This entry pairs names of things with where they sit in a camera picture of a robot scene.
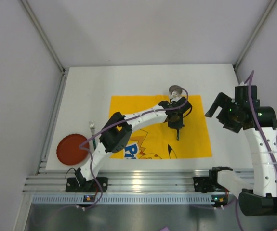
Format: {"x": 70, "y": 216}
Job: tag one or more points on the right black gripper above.
{"x": 221, "y": 109}

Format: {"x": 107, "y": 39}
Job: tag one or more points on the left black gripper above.
{"x": 177, "y": 124}

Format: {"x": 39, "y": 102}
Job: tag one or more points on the spoon with green handle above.
{"x": 178, "y": 134}

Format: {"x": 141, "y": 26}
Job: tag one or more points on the yellow printed cloth mat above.
{"x": 158, "y": 141}

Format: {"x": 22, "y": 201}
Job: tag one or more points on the white paper cup brown sleeve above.
{"x": 175, "y": 92}

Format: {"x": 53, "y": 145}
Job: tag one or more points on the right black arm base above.
{"x": 209, "y": 183}

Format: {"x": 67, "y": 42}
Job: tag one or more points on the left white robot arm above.
{"x": 116, "y": 133}

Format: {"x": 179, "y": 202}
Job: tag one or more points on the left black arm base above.
{"x": 78, "y": 184}

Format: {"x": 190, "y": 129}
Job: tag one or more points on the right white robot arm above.
{"x": 259, "y": 199}

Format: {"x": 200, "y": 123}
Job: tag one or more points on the red round plate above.
{"x": 68, "y": 151}

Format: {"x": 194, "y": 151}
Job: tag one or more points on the aluminium mounting rail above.
{"x": 123, "y": 182}

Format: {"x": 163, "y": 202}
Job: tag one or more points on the fork with green handle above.
{"x": 92, "y": 129}

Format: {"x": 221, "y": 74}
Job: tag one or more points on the slotted grey cable duct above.
{"x": 129, "y": 199}

